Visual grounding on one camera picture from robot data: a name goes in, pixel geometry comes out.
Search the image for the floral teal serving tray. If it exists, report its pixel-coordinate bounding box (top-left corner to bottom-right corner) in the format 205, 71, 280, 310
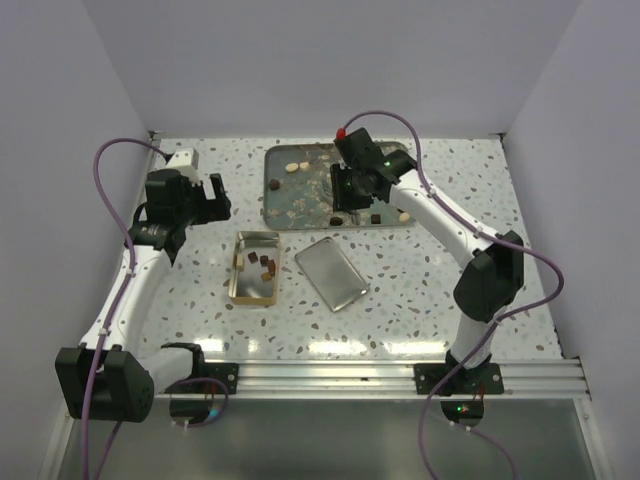
262, 143, 414, 231

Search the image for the gold metal tin box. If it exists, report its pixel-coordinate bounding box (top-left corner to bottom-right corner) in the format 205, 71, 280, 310
228, 231, 281, 307

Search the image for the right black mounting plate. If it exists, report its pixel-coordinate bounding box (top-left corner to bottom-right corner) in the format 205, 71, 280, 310
413, 363, 505, 397

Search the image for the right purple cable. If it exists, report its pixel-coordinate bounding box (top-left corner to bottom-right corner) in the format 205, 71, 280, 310
341, 109, 566, 480

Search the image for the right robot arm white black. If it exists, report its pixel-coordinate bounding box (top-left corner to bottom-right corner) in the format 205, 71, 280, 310
330, 128, 524, 393

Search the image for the silver metal tin lid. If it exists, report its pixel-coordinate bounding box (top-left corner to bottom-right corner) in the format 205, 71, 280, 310
295, 237, 369, 312

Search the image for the purple cable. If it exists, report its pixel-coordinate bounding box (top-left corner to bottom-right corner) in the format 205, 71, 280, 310
341, 109, 566, 480
79, 137, 231, 480

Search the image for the black mounting plate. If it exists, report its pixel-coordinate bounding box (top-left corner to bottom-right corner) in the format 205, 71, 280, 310
200, 362, 240, 398
413, 363, 505, 397

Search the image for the aluminium rail front edge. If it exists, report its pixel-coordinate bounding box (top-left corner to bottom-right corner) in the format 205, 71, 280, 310
149, 356, 594, 401

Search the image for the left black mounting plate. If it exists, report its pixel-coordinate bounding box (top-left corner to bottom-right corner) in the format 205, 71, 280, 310
200, 362, 240, 398

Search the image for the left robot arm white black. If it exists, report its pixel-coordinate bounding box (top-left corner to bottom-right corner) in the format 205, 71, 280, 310
55, 168, 231, 423

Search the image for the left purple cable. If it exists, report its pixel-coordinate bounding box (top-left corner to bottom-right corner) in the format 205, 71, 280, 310
79, 137, 231, 480

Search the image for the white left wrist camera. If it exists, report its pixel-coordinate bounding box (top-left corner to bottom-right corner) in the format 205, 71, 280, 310
165, 148, 200, 183

